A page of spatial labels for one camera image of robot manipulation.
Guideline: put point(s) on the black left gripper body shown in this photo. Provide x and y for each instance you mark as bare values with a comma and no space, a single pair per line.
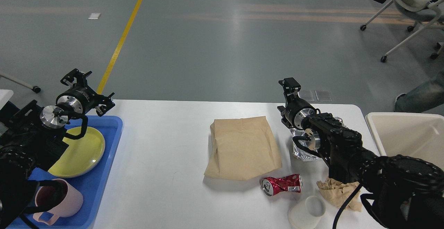
81,100

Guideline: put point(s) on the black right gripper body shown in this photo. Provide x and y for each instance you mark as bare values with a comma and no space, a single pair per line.
296,113

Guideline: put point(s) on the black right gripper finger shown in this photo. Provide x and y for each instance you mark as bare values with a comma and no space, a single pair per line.
290,87

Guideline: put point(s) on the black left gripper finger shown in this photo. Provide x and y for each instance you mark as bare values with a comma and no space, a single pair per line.
77,80
102,104

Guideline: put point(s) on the aluminium foil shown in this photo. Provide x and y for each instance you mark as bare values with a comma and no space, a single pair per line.
301,152

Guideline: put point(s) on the yellow plate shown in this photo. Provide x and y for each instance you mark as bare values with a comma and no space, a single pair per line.
92,143

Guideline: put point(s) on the pink mug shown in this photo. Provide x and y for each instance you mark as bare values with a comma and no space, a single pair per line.
68,204

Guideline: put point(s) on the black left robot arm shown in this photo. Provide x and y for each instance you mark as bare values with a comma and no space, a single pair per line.
34,139

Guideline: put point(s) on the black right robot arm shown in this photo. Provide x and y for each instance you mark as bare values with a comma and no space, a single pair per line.
403,192

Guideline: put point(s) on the blue plastic tray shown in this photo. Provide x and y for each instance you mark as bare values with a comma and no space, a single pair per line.
92,184

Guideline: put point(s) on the floor outlet plates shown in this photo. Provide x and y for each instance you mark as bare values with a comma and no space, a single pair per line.
316,95

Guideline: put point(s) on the white chair leg with caster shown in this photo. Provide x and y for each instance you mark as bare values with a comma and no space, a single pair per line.
34,88

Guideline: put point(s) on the brown paper bag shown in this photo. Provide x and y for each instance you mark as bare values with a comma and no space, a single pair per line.
242,149

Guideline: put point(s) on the crushed red soda can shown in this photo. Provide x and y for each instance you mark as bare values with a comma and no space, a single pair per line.
272,186

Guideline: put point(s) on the crumpled brown napkin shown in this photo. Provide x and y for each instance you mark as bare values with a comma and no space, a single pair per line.
336,193

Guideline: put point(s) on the white paper cup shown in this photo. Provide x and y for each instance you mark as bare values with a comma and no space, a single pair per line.
307,214

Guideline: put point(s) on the beige plastic bin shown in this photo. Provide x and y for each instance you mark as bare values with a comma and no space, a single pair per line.
410,134

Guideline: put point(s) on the person in jeans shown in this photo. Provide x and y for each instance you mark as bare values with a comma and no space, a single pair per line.
424,97

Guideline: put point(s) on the white office chair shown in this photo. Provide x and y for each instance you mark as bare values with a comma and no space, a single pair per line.
426,14

